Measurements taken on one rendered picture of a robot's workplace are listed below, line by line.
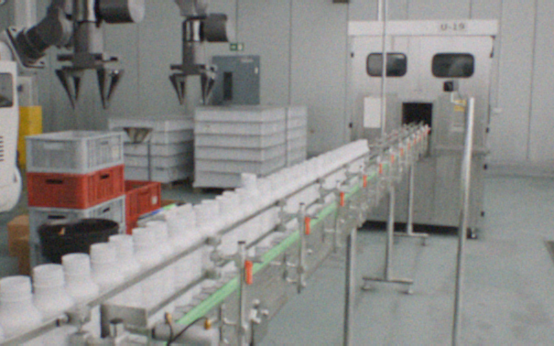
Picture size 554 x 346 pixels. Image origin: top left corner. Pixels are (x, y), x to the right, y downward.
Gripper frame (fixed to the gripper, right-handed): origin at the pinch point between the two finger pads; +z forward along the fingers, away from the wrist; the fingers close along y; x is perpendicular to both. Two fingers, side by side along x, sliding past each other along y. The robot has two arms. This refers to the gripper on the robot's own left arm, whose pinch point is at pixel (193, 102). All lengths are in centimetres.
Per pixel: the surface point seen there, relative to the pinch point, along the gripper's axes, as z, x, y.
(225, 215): 24.3, 19.1, -16.6
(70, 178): 48, -178, 169
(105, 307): 29, 68, -18
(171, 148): 72, -651, 347
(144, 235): 21, 54, -17
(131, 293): 29, 60, -18
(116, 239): 22, 58, -14
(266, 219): 29.5, -4.9, -17.5
